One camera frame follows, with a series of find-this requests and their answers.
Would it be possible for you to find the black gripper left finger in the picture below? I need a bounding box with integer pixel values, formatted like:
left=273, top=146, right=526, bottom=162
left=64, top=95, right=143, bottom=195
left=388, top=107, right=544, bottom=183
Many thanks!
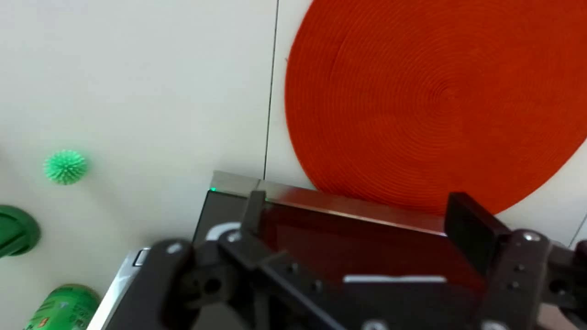
left=108, top=188, right=344, bottom=330

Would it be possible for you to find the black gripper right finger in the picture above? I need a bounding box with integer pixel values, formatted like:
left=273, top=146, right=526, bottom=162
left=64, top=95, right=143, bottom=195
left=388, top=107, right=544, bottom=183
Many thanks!
left=443, top=190, right=587, bottom=330

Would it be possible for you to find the red round placemat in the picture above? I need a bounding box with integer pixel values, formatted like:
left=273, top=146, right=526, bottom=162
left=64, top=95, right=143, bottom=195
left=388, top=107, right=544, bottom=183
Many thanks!
left=282, top=0, right=587, bottom=216

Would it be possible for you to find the green spiky ball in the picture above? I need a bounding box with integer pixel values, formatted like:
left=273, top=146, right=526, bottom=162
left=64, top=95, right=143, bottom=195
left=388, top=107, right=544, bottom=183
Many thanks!
left=42, top=148, right=91, bottom=186

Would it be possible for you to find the green plastic bottle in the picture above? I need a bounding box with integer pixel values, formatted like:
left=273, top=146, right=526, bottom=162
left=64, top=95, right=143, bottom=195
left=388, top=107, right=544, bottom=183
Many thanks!
left=23, top=282, right=102, bottom=330

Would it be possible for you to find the green round lid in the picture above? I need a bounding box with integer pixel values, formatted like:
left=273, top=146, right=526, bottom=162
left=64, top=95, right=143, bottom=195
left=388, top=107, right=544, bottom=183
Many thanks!
left=0, top=203, right=42, bottom=258

